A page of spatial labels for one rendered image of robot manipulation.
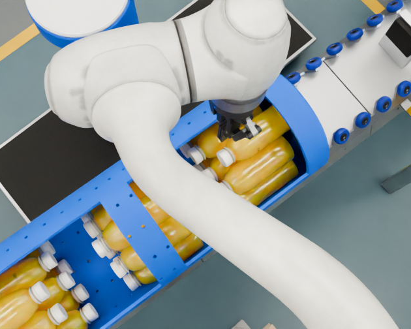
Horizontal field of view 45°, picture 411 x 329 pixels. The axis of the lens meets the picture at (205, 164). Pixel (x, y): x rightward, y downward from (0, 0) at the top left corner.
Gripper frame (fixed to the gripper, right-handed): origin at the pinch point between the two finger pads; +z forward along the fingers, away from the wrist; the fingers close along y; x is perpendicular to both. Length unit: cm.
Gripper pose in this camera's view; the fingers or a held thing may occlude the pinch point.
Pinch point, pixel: (226, 129)
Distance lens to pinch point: 93.6
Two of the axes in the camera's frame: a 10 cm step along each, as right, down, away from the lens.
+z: -0.3, 2.4, 9.7
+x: -8.0, 5.7, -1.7
